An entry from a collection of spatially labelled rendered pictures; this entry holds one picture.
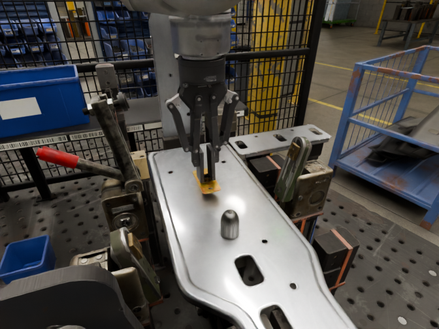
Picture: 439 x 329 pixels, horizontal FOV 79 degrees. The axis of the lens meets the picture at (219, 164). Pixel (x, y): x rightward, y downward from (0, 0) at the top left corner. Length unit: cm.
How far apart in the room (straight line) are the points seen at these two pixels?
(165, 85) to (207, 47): 33
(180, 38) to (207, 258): 33
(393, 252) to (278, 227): 54
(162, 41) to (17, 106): 40
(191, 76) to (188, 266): 29
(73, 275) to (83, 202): 89
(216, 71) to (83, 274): 32
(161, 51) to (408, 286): 87
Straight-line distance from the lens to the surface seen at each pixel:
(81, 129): 83
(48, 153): 48
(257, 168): 66
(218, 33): 41
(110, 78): 73
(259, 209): 52
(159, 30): 70
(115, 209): 51
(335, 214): 103
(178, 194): 55
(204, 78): 42
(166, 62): 71
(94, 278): 21
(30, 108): 85
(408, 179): 245
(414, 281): 93
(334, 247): 50
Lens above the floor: 135
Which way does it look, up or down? 33 degrees down
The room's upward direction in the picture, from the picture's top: straight up
